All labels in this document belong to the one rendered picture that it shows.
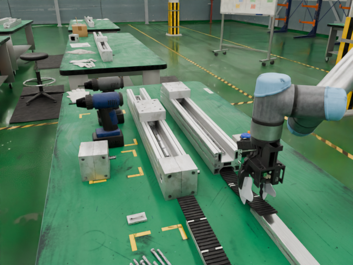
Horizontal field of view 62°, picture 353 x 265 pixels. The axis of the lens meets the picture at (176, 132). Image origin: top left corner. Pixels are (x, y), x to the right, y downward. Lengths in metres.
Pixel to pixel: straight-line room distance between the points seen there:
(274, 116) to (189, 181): 0.33
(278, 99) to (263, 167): 0.17
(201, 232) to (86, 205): 0.35
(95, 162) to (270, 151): 0.54
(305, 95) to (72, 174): 0.76
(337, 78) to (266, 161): 0.30
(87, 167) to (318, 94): 0.70
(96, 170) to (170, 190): 0.26
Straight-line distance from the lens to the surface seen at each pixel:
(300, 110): 0.71
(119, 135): 1.19
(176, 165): 0.88
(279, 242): 0.79
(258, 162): 0.77
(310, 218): 0.91
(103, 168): 0.99
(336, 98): 0.72
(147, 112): 1.19
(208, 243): 0.73
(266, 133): 0.72
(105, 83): 1.36
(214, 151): 0.98
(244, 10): 6.92
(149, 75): 2.75
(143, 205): 0.89
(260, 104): 0.70
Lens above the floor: 1.33
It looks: 25 degrees down
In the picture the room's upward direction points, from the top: straight up
